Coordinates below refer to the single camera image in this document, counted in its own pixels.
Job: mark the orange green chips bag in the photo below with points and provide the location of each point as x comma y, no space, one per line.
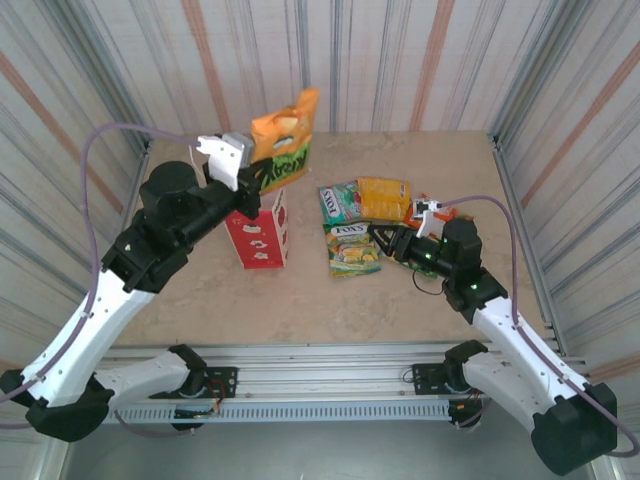
280,135

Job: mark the yellow green Fox's candy bag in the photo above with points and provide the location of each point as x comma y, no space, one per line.
352,250

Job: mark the green red Fox's candy bag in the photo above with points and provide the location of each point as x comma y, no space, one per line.
340,202

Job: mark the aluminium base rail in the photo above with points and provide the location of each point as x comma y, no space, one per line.
320,360

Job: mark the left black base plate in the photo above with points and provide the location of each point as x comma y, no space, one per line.
222,381

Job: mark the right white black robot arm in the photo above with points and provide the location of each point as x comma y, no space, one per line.
505,330

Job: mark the aluminium side frame rail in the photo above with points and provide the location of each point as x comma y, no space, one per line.
146,152
530,260

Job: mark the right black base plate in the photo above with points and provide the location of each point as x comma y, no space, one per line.
425,377

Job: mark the red white paper bag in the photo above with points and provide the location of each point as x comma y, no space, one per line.
257,240

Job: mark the orange snack pack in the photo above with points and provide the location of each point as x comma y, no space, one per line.
382,200

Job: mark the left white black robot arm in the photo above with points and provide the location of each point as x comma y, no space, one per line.
75,340

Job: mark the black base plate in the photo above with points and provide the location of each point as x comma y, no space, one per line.
425,377
222,381

